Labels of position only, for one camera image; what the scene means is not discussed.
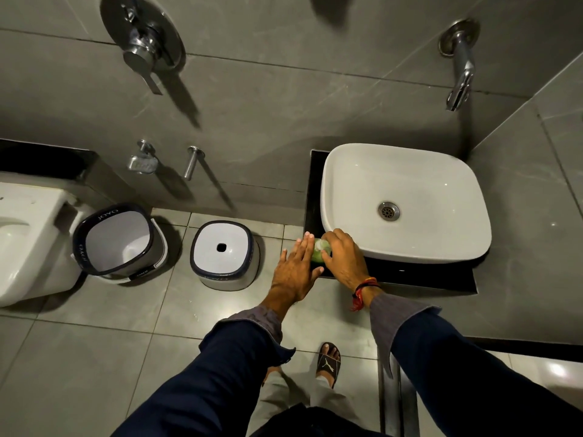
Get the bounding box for person's right hand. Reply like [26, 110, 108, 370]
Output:
[320, 229, 382, 296]

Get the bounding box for person's left hand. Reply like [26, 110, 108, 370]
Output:
[262, 232, 325, 316]

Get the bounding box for green soap bottle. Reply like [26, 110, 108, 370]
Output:
[311, 238, 332, 264]

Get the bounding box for person's left forearm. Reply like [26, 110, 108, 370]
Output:
[111, 297, 297, 437]

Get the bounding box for person's right forearm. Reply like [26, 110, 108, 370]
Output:
[360, 286, 583, 437]

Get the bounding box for red thread wristband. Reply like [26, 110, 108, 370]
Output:
[351, 277, 382, 312]

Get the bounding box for white stool with navy rim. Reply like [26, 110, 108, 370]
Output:
[189, 220, 261, 292]

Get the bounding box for black basin counter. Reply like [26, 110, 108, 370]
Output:
[303, 150, 479, 295]

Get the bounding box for white ceramic wash basin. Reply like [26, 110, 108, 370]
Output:
[320, 143, 493, 264]

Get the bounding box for black sandal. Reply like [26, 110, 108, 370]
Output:
[316, 342, 342, 389]

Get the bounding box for person's legs in grey trousers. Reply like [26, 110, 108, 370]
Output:
[246, 366, 381, 437]

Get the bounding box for chrome angle valve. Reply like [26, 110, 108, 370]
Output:
[183, 146, 206, 181]

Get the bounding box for white bucket with navy rim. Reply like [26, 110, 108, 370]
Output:
[72, 204, 169, 284]

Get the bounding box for chrome shower mixer valve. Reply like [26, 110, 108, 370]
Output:
[99, 0, 186, 96]

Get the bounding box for chrome wall tap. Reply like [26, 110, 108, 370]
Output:
[127, 139, 159, 175]

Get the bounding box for chrome wall spout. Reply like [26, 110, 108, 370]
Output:
[438, 18, 482, 112]

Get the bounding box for white wall-hung toilet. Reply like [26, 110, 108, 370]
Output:
[0, 181, 94, 308]

